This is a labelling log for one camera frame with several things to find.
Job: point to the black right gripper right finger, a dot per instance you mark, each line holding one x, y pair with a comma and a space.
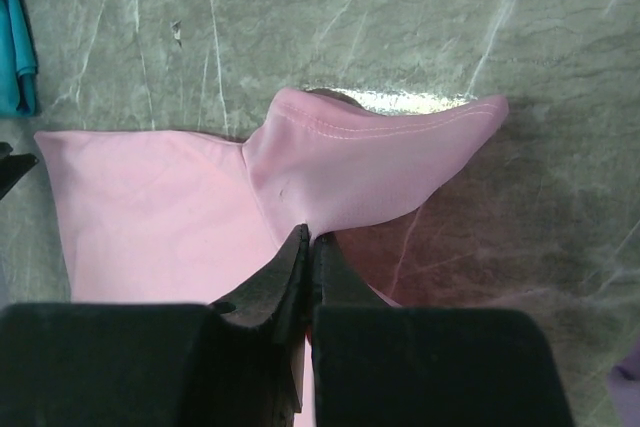
379, 365

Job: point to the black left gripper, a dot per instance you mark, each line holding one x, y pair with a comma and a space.
13, 167

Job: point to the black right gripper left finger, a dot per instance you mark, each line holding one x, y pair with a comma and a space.
237, 361

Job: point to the pink t shirt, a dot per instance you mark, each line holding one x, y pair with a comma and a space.
175, 216

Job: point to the folded teal t shirt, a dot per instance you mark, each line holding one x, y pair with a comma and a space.
18, 62

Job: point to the lavender t shirt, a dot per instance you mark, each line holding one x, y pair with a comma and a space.
624, 388

